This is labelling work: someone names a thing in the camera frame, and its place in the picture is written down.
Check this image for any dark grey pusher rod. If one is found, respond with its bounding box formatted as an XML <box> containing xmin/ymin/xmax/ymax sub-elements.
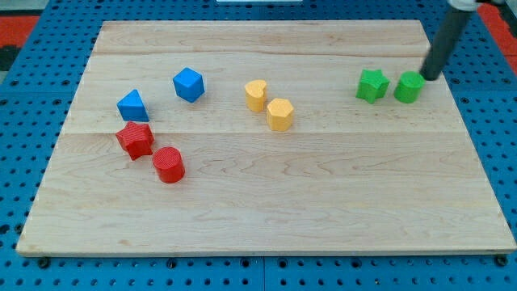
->
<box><xmin>419</xmin><ymin>6</ymin><xmax>473</xmax><ymax>81</ymax></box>

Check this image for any red cylinder block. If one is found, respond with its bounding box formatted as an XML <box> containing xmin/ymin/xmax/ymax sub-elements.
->
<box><xmin>152</xmin><ymin>146</ymin><xmax>185</xmax><ymax>183</ymax></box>

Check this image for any yellow hexagon block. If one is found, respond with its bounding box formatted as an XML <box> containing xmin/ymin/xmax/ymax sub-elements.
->
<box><xmin>267</xmin><ymin>98</ymin><xmax>294</xmax><ymax>132</ymax></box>

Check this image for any green cylinder block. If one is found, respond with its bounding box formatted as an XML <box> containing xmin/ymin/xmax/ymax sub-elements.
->
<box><xmin>394</xmin><ymin>71</ymin><xmax>426</xmax><ymax>103</ymax></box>

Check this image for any blue cube block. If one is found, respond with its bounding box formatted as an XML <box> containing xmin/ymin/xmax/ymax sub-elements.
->
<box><xmin>173</xmin><ymin>67</ymin><xmax>205</xmax><ymax>103</ymax></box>

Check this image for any wooden board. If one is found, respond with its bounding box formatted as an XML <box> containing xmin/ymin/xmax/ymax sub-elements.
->
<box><xmin>16</xmin><ymin>20</ymin><xmax>516</xmax><ymax>257</ymax></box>

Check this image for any blue triangle block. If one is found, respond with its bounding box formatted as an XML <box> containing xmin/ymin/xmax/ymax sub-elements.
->
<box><xmin>116</xmin><ymin>89</ymin><xmax>149</xmax><ymax>122</ymax></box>

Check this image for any red star block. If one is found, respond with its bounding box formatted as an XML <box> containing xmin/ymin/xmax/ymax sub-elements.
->
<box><xmin>116</xmin><ymin>121</ymin><xmax>154</xmax><ymax>160</ymax></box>

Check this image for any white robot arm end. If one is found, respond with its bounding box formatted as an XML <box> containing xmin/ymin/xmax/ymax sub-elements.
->
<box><xmin>447</xmin><ymin>0</ymin><xmax>506</xmax><ymax>12</ymax></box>

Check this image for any green star block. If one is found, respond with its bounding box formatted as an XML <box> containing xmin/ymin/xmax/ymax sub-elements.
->
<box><xmin>355</xmin><ymin>69</ymin><xmax>390</xmax><ymax>104</ymax></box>

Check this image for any yellow heart block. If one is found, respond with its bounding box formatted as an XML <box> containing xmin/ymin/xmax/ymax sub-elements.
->
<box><xmin>245</xmin><ymin>79</ymin><xmax>267</xmax><ymax>112</ymax></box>

